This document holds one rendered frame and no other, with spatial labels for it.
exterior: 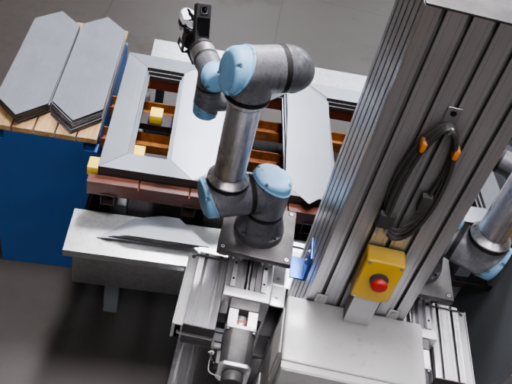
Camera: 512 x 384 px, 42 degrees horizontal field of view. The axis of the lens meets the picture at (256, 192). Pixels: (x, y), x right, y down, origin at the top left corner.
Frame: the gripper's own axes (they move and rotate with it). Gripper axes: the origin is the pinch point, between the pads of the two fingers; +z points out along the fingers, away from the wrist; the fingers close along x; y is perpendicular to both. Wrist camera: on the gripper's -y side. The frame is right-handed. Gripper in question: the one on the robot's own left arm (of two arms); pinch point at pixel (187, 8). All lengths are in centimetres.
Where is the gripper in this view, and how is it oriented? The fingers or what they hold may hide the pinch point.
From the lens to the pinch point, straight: 214.2
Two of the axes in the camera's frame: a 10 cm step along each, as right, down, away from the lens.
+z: -3.2, -7.0, 6.4
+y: -3.2, 7.2, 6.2
